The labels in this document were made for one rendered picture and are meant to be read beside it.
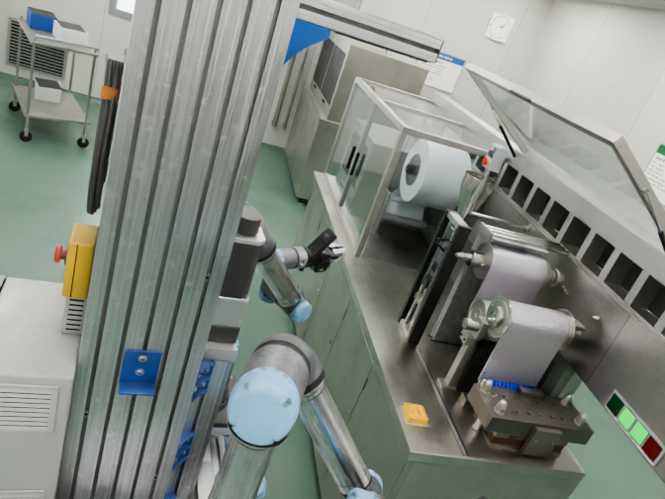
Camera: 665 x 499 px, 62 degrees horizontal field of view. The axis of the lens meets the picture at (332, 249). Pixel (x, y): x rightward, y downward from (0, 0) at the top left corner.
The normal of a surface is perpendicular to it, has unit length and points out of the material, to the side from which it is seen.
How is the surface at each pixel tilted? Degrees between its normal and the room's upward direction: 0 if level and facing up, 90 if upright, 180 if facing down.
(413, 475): 90
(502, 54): 90
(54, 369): 0
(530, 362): 90
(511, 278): 92
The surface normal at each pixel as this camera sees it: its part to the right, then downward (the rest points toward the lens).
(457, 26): 0.14, 0.47
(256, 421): -0.11, 0.25
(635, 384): -0.94, -0.21
